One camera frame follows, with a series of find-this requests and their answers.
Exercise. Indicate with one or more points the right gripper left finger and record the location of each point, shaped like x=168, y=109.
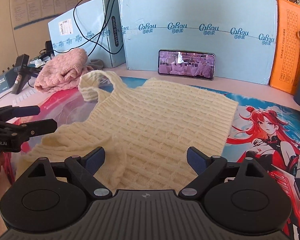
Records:
x=50, y=196

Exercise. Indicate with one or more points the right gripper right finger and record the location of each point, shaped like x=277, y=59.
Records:
x=240, y=197

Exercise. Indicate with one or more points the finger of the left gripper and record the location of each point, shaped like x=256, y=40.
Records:
x=9, y=112
x=36, y=128

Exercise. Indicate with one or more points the cream knitted vest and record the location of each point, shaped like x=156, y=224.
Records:
x=145, y=131

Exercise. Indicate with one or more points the dark teal small box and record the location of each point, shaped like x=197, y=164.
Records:
x=7, y=79

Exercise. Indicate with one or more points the spare black handheld gripper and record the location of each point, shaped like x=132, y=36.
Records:
x=24, y=73

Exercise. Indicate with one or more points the pink knitted sweater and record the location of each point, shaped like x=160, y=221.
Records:
x=63, y=72

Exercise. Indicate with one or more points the anime desk mat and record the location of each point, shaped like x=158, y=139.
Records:
x=162, y=214

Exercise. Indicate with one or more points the left light blue carton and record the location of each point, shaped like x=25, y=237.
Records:
x=94, y=26

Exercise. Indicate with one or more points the light blue carton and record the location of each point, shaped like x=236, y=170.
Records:
x=240, y=33
x=94, y=26

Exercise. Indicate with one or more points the smartphone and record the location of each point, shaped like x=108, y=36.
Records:
x=187, y=63

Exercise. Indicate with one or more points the right light blue carton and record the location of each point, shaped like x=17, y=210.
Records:
x=240, y=33

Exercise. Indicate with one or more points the orange flat box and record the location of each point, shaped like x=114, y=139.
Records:
x=286, y=67

